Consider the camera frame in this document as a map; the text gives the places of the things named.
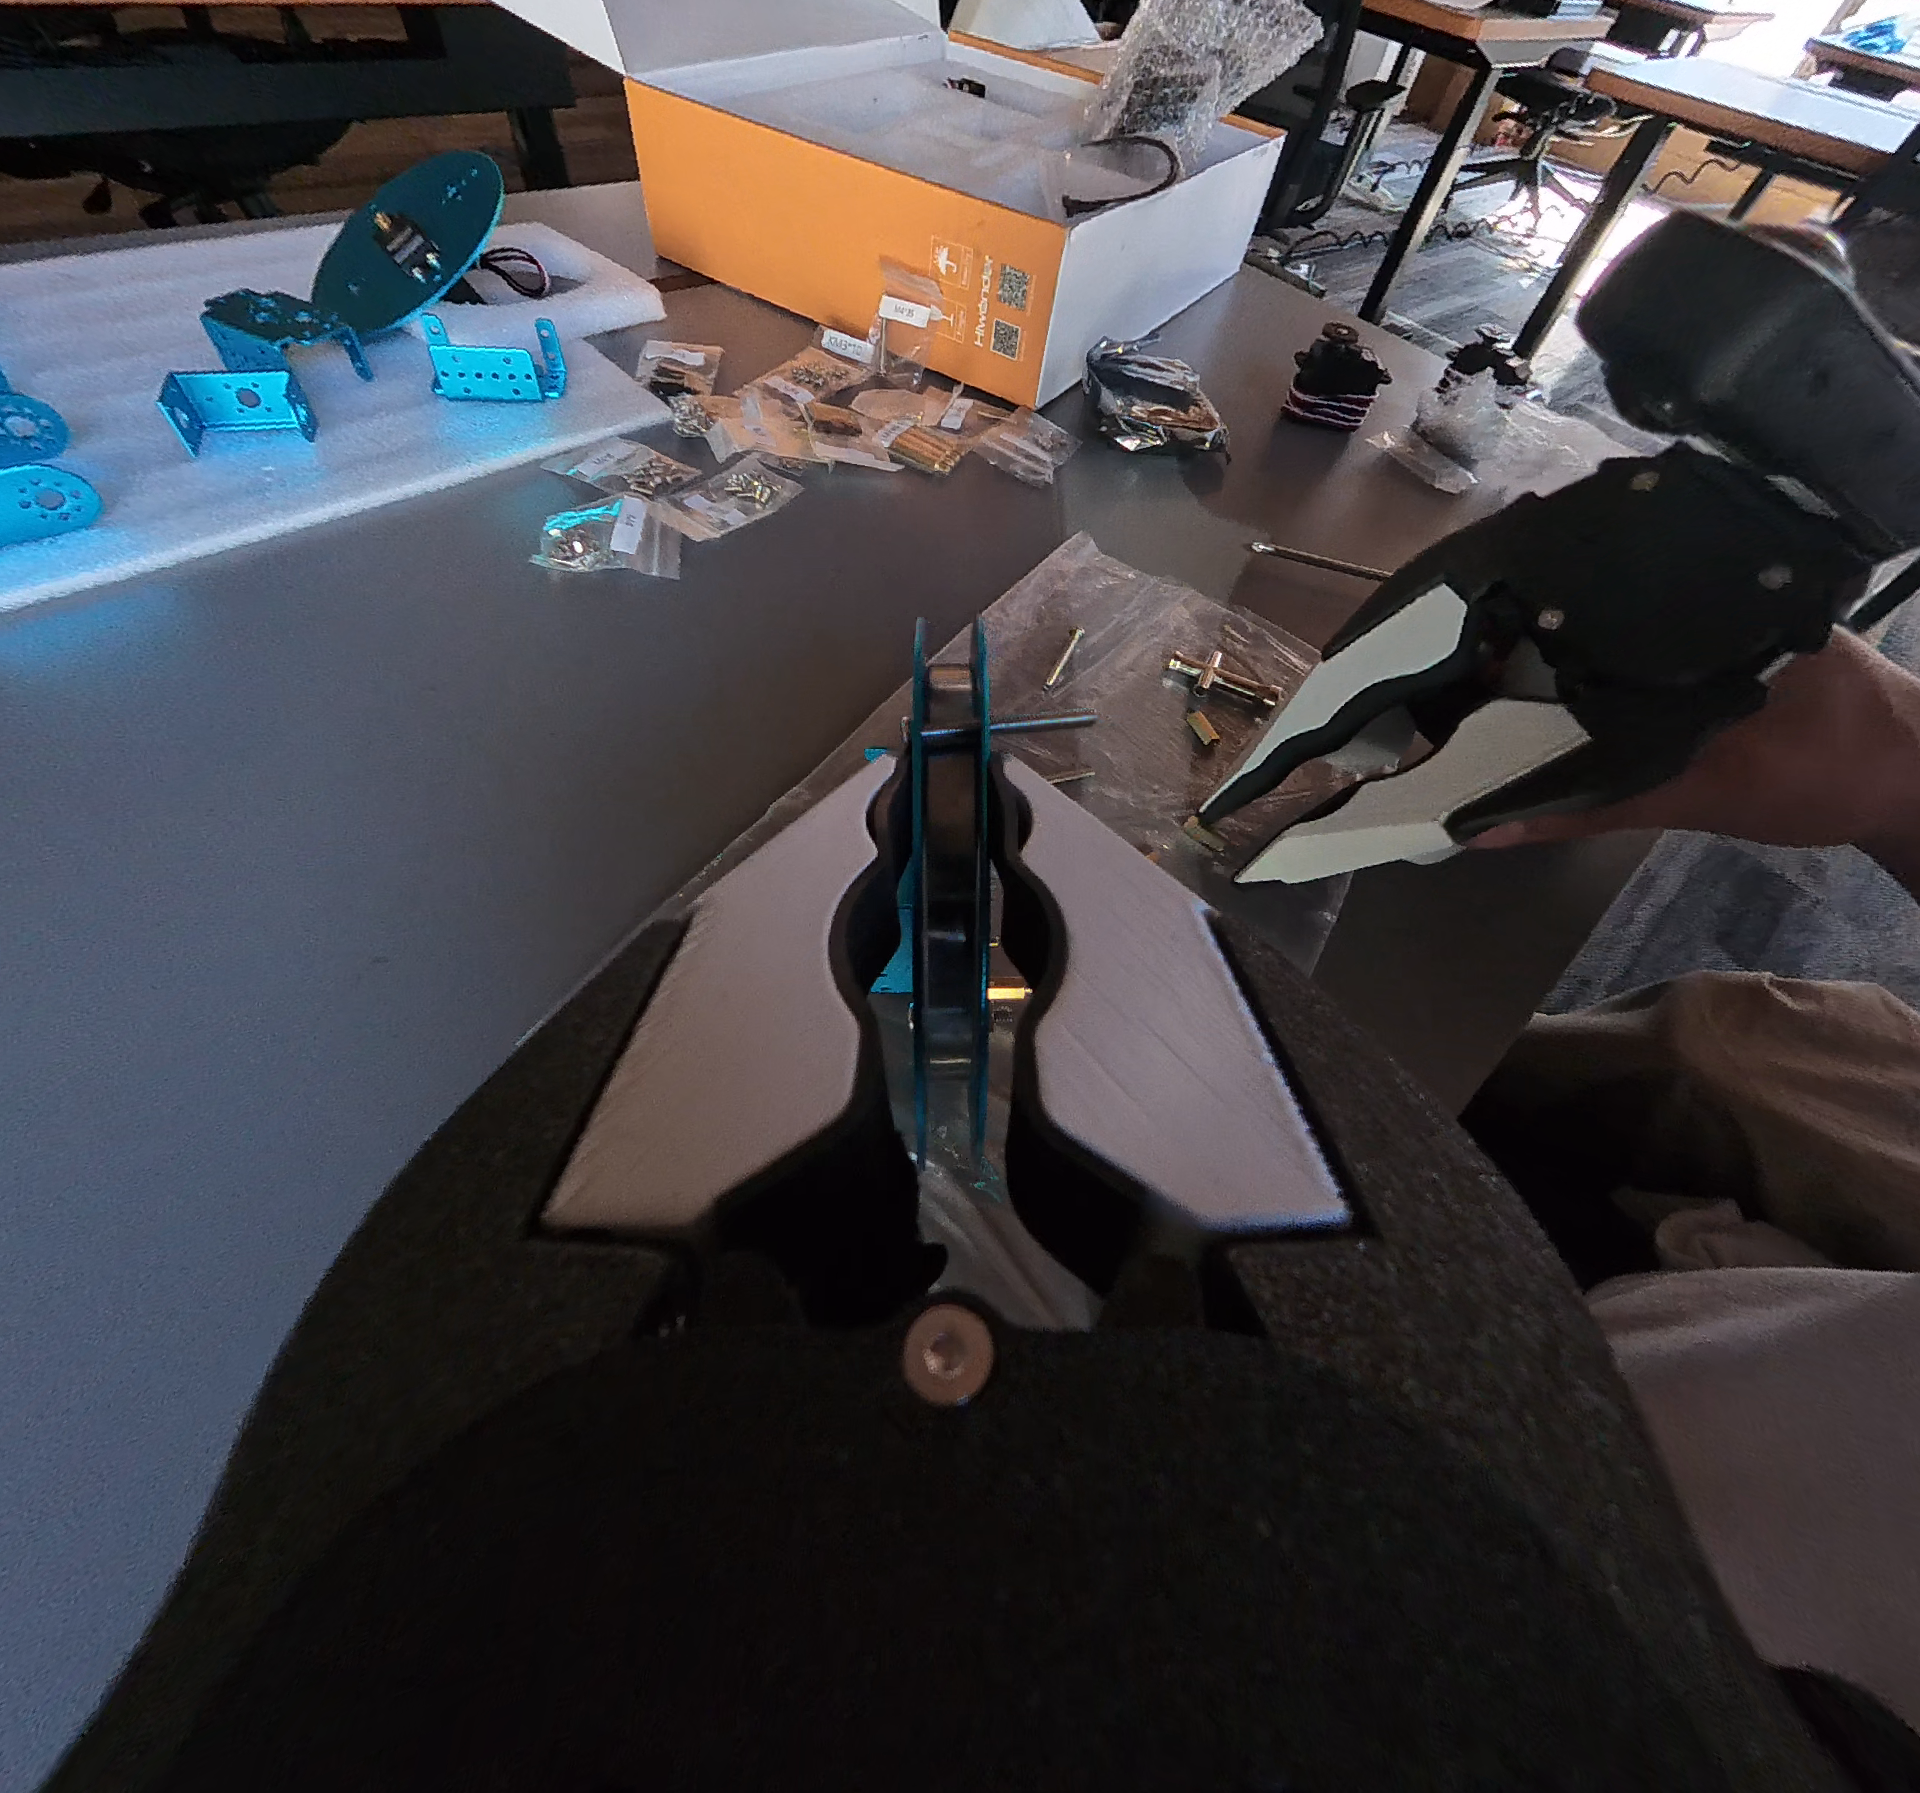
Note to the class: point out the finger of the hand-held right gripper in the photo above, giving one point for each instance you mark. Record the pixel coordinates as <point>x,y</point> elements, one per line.
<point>1426,810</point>
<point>1388,653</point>

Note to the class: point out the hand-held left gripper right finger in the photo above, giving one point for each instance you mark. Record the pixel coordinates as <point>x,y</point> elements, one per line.
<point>1166,1057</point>

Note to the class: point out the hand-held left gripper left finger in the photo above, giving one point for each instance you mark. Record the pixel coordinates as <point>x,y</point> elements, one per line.
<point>718,1057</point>

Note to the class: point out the blue round base assembly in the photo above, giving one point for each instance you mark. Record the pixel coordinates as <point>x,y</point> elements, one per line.
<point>947,950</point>

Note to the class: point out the grey desk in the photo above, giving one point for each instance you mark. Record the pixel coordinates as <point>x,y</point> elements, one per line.
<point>372,850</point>

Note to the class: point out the person's right hand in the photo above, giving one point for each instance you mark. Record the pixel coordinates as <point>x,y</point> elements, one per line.
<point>1847,768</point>

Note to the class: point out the thin metal rod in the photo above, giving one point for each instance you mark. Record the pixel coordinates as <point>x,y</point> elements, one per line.
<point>1324,560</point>

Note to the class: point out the metal cross wrench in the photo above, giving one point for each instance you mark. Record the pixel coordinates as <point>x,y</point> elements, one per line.
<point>1226,682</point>

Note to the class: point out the servo in plastic bag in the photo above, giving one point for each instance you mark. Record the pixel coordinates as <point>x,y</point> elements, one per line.
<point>1453,413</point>

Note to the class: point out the clear plastic bag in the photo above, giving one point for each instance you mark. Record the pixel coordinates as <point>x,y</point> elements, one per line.
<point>1120,594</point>

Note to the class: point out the black servo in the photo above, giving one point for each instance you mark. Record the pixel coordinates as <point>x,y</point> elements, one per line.
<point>1335,372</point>

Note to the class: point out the long metal screw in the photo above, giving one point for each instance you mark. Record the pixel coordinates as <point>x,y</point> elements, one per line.
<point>1067,653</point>

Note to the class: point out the person's beige clothing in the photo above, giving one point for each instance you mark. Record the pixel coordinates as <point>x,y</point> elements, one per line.
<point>1724,1226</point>

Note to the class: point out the pile of small screw bags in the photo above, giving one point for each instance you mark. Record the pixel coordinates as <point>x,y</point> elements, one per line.
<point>808,424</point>

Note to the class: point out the black monitor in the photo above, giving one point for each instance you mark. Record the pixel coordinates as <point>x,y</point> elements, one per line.
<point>1287,21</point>

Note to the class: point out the bubble wrap bag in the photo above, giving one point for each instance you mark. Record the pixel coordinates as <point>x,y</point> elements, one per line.
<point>1198,42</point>

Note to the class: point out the white foam sheet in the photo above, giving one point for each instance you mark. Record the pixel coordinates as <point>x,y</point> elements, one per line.
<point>372,471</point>

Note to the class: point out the orange and white cardboard box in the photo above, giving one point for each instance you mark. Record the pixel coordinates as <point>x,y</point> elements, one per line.
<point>776,199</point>

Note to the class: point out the small white foam pad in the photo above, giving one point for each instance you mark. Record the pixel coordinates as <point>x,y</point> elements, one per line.
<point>599,279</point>

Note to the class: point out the teal round plate with servo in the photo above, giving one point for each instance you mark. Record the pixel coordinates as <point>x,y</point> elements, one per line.
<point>412,236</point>

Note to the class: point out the blue U bracket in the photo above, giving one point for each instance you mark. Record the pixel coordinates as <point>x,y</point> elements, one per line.
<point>488,364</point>
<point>241,408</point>

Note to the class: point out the blue perforated bracket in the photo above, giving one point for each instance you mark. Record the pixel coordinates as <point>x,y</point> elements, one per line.
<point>279,328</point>

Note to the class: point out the blue servo bracket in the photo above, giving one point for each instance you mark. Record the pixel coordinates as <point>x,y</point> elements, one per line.
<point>26,416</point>
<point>49,504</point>

